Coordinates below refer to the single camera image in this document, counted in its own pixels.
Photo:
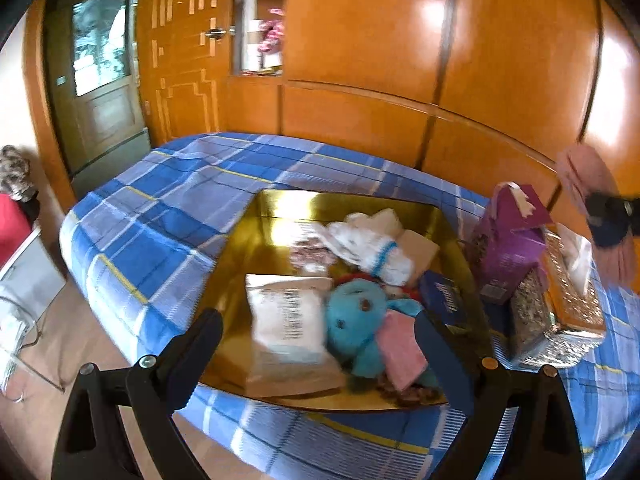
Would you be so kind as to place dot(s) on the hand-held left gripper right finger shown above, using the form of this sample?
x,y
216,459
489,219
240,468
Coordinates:
x,y
445,360

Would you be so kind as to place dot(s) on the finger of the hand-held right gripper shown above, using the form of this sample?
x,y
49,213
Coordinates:
x,y
607,232

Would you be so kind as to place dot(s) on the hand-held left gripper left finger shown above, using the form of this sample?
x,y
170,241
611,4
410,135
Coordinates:
x,y
197,355

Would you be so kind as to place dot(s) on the white printed packet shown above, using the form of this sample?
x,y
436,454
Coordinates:
x,y
287,320

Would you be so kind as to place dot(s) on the blue plush toy pink dress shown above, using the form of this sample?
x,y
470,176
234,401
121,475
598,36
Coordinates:
x,y
350,320

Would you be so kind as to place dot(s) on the white blue-striped sock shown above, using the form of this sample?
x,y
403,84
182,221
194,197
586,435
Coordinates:
x,y
385,265

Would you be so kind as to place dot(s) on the gold rectangular tray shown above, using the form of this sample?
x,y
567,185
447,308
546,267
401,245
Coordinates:
x,y
280,240

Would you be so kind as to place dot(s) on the white waffle towel roll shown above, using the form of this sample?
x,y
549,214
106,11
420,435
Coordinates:
x,y
350,232

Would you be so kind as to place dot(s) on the purple gable-top carton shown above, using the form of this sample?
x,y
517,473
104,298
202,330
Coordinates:
x,y
505,250

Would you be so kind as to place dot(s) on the ornate metallic tissue box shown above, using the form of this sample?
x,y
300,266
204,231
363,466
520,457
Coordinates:
x,y
565,330

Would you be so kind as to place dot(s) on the blue plaid bedsheet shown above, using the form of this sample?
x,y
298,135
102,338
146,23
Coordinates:
x,y
165,210

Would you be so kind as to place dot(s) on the white furniture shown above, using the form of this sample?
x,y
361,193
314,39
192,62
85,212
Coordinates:
x,y
30,280

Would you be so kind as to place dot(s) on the red fabric item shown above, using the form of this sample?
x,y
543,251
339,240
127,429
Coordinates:
x,y
12,230

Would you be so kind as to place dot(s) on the brown furry item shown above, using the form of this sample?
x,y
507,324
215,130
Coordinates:
x,y
17,172

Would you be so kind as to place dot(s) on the glass-paned door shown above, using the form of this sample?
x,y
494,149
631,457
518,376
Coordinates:
x,y
105,100

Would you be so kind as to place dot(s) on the wooden wardrobe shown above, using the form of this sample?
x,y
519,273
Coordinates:
x,y
375,35

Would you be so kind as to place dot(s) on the pink artificial flowers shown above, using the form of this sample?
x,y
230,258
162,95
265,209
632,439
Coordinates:
x,y
274,30

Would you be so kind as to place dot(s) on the wooden door with inlay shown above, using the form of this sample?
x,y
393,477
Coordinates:
x,y
185,5

